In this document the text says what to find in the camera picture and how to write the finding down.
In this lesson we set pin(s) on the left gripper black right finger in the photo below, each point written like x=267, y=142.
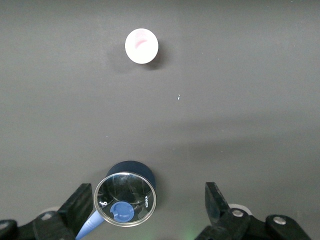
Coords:
x=217, y=207

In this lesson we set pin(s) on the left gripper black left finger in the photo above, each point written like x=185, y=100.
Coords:
x=72, y=207

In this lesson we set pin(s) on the pink plastic cup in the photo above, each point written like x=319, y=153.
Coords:
x=141, y=46

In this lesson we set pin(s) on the glass lid with blue knob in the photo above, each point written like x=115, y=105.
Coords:
x=120, y=190

